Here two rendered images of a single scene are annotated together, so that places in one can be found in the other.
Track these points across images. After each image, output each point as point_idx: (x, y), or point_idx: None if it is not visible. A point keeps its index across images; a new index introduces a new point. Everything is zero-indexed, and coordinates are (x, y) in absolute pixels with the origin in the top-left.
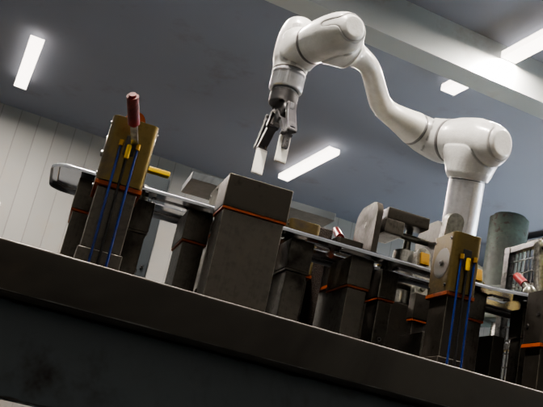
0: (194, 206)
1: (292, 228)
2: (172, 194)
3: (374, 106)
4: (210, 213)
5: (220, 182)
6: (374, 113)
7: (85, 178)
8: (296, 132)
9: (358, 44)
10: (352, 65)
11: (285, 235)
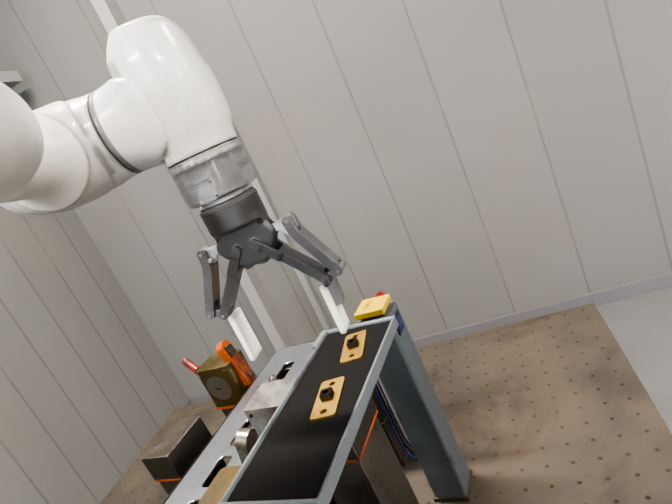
0: (242, 414)
1: (175, 486)
2: (237, 402)
3: (23, 184)
4: (240, 425)
5: (262, 383)
6: (35, 158)
7: (288, 356)
8: (207, 318)
9: (12, 211)
10: (44, 199)
11: (198, 487)
